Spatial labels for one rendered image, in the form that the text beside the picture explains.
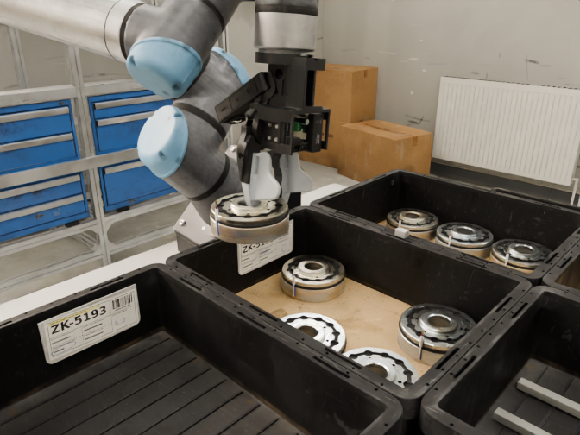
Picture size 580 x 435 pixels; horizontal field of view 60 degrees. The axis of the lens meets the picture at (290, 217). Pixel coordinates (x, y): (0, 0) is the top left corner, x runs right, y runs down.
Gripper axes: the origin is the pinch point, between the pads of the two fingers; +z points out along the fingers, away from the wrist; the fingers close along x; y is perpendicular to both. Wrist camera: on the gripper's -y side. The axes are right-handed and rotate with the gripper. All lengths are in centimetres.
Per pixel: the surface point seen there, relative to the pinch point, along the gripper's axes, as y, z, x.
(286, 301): -0.1, 16.7, 5.7
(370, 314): 11.7, 16.2, 11.6
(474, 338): 30.4, 7.4, 1.2
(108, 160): -172, 33, 70
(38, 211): -177, 54, 38
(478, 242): 15.8, 10.4, 39.2
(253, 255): -7.4, 11.1, 5.4
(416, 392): 29.8, 8.4, -10.0
